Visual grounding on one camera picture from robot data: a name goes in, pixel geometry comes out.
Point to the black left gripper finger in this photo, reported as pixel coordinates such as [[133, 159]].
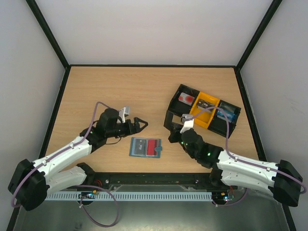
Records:
[[140, 124], [134, 129]]

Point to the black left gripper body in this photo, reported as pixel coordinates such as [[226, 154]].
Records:
[[121, 132]]

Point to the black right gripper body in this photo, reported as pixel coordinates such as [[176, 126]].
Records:
[[173, 136]]

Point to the black vip card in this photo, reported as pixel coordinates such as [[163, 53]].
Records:
[[139, 147]]

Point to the teal leather card holder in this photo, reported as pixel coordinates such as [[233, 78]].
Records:
[[158, 149]]

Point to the red black stripe card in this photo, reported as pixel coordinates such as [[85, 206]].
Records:
[[152, 144]]

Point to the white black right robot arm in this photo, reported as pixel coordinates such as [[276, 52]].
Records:
[[278, 180]]

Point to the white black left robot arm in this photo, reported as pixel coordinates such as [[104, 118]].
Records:
[[33, 181]]

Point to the white card red circles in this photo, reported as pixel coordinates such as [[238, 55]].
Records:
[[185, 98]]

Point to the black bin with blue cards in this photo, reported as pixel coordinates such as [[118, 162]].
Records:
[[220, 124]]

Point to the dark card in yellow bin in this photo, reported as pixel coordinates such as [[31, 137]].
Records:
[[202, 104]]

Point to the blue cards stack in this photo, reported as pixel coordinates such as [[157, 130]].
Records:
[[229, 110]]

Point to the black plastic bin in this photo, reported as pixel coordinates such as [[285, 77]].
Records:
[[181, 103]]

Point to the yellow plastic bin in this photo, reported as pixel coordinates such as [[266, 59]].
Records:
[[204, 117]]

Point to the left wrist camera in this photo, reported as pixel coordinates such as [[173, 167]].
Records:
[[123, 113]]

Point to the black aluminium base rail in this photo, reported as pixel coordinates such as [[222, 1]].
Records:
[[201, 181]]

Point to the white slotted cable duct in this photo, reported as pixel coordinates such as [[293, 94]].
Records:
[[132, 196]]

